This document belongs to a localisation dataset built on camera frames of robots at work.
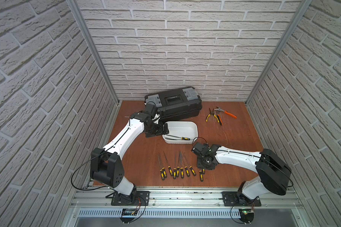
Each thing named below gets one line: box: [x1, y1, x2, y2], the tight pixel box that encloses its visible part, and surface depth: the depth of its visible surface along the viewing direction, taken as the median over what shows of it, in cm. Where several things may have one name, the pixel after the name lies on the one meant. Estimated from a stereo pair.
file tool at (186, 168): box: [179, 153, 190, 177], surface depth 84 cm
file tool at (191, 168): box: [184, 155, 197, 177], surface depth 84 cm
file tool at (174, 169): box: [173, 154, 177, 180], surface depth 83 cm
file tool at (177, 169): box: [176, 151, 180, 178], surface depth 84 cm
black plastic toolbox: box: [143, 86, 203, 122], surface depth 100 cm
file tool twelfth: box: [165, 134, 191, 141], surface depth 98 cm
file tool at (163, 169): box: [159, 153, 168, 179], surface depth 83 cm
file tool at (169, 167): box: [163, 151, 174, 177], surface depth 84 cm
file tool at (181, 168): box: [179, 151, 184, 179], surface depth 85 cm
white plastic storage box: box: [161, 120, 199, 145], surface depth 100 cm
